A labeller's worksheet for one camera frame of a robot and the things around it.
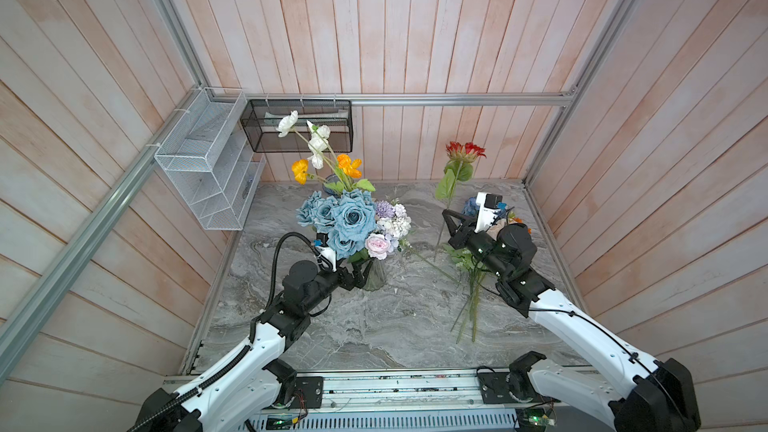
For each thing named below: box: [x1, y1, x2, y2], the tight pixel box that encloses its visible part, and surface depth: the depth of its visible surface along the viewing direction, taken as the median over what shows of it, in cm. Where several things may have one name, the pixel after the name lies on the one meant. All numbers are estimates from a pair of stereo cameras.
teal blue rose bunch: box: [296, 190, 377, 259], surface depth 62 cm
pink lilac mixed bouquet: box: [365, 200, 412, 260], surface depth 71 cm
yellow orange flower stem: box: [292, 154, 376, 195], surface depth 73 cm
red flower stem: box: [433, 142, 487, 261], surface depth 70 cm
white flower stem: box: [276, 110, 337, 169], surface depth 73 cm
